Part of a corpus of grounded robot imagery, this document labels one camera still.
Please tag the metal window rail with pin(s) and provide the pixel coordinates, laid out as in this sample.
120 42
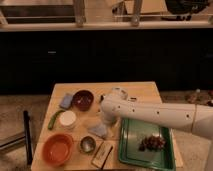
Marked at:
70 15

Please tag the blue sponge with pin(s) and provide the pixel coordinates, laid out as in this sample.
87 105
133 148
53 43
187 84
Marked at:
66 101

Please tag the light blue towel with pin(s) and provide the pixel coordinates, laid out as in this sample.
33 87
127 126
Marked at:
99 130

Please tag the black chair frame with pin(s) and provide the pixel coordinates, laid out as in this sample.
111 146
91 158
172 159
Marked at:
22 137

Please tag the dark red bowl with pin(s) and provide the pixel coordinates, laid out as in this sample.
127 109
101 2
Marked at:
83 100

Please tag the orange plastic bowl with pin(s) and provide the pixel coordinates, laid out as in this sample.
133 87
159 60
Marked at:
57 149

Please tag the green cucumber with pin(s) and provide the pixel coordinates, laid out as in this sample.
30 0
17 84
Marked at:
53 119

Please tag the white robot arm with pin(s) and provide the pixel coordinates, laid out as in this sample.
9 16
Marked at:
190 118

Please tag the green plastic tray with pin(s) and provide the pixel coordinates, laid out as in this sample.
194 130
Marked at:
132 133

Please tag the wooden block with black strip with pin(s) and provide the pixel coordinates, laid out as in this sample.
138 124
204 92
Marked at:
102 154

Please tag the bunch of dark grapes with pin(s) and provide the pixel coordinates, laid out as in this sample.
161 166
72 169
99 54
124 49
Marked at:
152 143

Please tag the small metal bowl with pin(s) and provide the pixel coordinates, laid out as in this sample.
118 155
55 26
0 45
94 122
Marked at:
87 144

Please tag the white paper cup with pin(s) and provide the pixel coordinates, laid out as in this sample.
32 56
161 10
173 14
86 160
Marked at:
67 119

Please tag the wooden table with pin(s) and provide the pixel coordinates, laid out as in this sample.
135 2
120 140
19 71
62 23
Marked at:
144 91

